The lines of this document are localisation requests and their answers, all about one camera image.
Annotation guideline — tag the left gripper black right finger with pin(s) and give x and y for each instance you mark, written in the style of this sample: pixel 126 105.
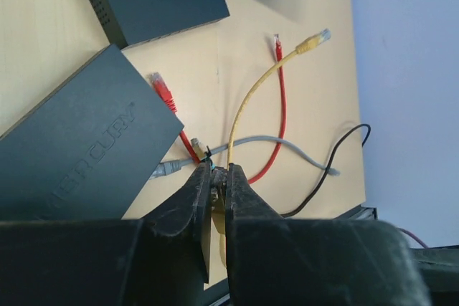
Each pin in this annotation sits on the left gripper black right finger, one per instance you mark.
pixel 272 260

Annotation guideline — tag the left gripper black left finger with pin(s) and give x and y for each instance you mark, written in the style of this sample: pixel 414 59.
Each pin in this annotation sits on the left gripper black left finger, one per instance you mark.
pixel 160 259

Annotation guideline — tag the large black network switch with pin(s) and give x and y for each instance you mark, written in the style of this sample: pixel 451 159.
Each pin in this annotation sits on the large black network switch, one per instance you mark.
pixel 87 150

